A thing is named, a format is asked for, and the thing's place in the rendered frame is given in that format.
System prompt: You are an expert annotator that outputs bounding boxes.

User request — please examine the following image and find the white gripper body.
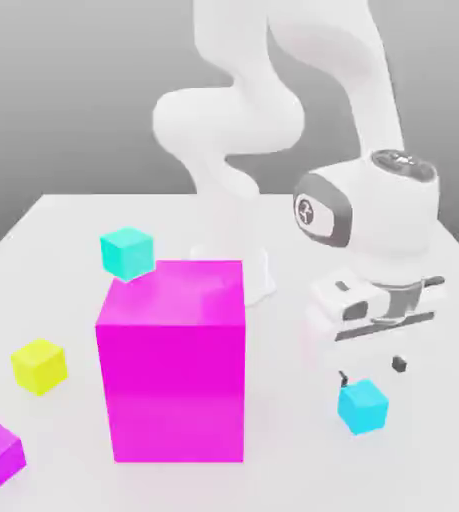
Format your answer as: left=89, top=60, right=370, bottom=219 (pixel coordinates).
left=305, top=308, right=440, bottom=359

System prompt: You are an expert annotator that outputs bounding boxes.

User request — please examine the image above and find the small cyan cube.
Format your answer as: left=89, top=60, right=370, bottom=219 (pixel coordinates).
left=336, top=377, right=390, bottom=436

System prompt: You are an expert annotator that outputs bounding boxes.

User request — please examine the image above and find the small turquoise cube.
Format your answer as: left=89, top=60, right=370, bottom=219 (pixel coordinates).
left=99, top=225, right=157, bottom=284

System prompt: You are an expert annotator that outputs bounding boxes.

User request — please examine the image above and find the small yellow cube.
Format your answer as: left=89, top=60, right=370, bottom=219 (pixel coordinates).
left=10, top=337, right=69, bottom=398

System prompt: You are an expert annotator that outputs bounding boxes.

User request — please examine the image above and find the large magenta box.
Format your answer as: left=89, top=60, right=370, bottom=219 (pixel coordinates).
left=94, top=259, right=247, bottom=465

